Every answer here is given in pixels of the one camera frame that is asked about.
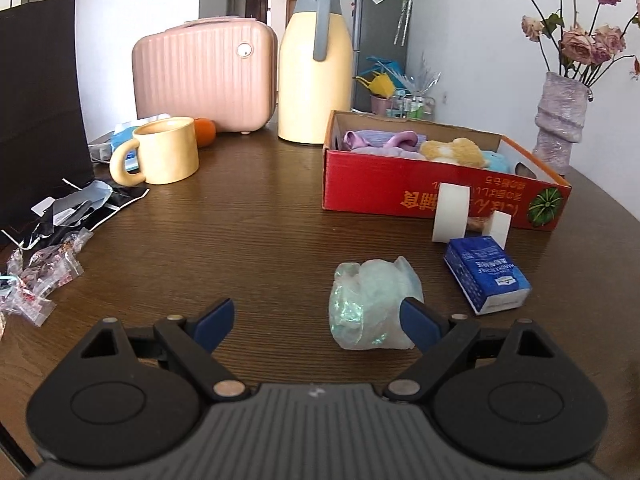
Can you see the blue tissue pack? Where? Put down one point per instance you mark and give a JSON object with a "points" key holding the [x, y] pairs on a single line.
{"points": [[489, 279]]}

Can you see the blue plush toy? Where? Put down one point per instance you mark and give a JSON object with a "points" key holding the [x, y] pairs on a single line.
{"points": [[497, 162]]}

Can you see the red cardboard box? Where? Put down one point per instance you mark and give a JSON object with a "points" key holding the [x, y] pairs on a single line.
{"points": [[373, 184]]}

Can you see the orange fruit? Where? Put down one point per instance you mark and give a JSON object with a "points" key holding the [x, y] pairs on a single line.
{"points": [[205, 131]]}

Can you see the grey refrigerator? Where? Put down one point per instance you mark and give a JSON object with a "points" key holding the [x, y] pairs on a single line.
{"points": [[378, 32]]}

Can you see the yellow plush toy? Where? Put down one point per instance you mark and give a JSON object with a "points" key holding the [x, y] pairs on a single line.
{"points": [[459, 152]]}

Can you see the cluttered storage rack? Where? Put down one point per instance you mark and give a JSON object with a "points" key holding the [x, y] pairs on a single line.
{"points": [[395, 94]]}

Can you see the small white sponge block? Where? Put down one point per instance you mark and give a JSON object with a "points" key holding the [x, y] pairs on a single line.
{"points": [[497, 227]]}

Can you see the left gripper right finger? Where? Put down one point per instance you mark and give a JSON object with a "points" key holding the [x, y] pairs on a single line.
{"points": [[431, 331]]}

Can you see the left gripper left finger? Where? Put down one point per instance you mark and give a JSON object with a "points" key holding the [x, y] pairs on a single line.
{"points": [[206, 329]]}

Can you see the clear plastic wrappers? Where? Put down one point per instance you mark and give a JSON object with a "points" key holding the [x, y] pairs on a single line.
{"points": [[47, 257]]}

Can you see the purple textured vase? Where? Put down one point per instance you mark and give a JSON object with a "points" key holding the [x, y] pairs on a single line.
{"points": [[560, 120]]}

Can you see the yellow thermos jug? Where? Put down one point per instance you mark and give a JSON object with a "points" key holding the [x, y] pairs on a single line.
{"points": [[315, 71]]}

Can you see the purple fluffy plush cloth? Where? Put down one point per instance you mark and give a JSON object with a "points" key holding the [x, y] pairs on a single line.
{"points": [[388, 152]]}

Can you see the dried pink roses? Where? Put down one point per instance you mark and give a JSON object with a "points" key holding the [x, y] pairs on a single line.
{"points": [[585, 51]]}

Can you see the pink mini suitcase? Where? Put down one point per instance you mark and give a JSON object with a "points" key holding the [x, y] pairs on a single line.
{"points": [[223, 69]]}

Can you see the green iridescent soft bag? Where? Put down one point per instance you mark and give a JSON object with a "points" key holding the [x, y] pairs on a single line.
{"points": [[365, 300]]}

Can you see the black paper bag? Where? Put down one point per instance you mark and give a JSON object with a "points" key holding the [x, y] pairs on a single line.
{"points": [[43, 138]]}

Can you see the lavender knitted cloth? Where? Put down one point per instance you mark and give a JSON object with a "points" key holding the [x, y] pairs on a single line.
{"points": [[380, 137]]}

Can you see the blue white package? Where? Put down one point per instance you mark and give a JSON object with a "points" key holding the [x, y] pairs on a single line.
{"points": [[102, 149]]}

